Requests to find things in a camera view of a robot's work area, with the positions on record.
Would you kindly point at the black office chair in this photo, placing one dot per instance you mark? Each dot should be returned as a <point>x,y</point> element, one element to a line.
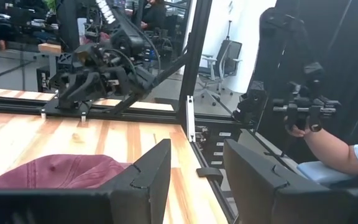
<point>228,59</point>

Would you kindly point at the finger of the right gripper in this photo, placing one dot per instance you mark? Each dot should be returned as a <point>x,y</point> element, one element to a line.
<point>73,91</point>
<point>95,84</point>

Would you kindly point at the person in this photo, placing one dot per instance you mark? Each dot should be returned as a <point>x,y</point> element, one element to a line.
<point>155,15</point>

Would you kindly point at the black labelled control box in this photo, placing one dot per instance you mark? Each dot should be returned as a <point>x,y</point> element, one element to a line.
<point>207,146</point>

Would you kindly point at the wooden table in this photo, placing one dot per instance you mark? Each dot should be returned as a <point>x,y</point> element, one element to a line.
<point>50,48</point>

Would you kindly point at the black table edge clip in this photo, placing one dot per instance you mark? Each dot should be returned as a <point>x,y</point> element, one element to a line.
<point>210,172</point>

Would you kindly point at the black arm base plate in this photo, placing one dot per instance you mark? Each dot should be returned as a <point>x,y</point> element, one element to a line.
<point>61,110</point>

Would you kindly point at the person's hand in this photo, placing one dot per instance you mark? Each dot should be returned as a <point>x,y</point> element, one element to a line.
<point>297,132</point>

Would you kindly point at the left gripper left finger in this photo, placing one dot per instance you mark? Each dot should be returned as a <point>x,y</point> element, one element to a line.
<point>148,193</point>

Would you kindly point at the person's forearm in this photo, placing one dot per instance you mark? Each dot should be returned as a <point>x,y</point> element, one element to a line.
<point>331,152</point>

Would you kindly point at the white metal bracket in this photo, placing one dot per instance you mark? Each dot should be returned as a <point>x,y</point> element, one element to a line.
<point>190,118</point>

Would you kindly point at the maroon baseball cap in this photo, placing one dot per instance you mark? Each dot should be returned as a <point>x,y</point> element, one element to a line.
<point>57,171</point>

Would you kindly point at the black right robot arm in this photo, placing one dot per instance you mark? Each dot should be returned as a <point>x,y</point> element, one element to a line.
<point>129,34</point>

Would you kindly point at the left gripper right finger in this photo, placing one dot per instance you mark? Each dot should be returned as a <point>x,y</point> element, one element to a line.
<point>250,189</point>

